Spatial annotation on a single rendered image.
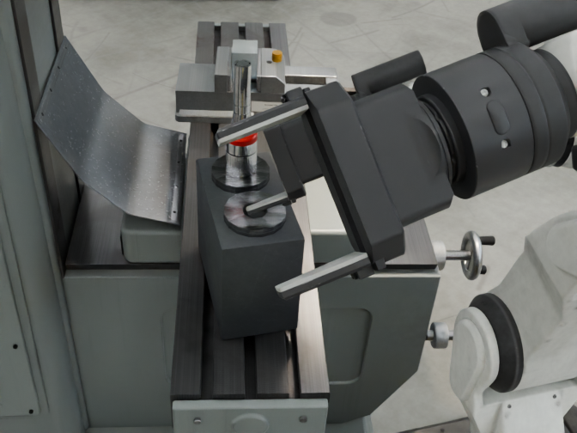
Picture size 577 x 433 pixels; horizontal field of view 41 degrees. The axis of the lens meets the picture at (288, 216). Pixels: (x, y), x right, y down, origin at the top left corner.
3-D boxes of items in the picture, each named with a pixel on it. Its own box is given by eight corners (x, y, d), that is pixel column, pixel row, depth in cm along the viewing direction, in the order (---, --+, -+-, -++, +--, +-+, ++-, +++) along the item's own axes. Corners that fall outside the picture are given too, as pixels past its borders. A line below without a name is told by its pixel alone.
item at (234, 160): (221, 163, 119) (221, 131, 115) (250, 158, 120) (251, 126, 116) (230, 180, 115) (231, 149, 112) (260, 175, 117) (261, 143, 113)
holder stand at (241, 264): (265, 237, 136) (270, 143, 124) (298, 329, 120) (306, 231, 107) (197, 246, 133) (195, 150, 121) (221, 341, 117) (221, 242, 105)
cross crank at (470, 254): (477, 257, 190) (488, 220, 182) (490, 290, 180) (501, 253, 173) (414, 257, 188) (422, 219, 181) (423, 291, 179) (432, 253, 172)
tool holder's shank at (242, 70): (227, 127, 114) (227, 59, 107) (248, 124, 115) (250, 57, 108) (234, 139, 112) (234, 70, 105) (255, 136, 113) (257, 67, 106)
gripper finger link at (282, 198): (245, 210, 105) (288, 194, 105) (246, 205, 108) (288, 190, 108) (250, 221, 106) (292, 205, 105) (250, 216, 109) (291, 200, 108)
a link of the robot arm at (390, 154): (353, 267, 56) (498, 205, 57) (390, 274, 46) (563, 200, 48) (288, 104, 55) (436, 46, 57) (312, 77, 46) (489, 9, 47)
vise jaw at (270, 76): (283, 64, 171) (284, 48, 168) (284, 94, 161) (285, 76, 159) (257, 64, 170) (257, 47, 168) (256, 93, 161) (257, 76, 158)
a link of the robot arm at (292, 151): (290, 195, 111) (367, 166, 111) (292, 209, 102) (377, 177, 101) (258, 113, 109) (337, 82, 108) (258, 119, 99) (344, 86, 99)
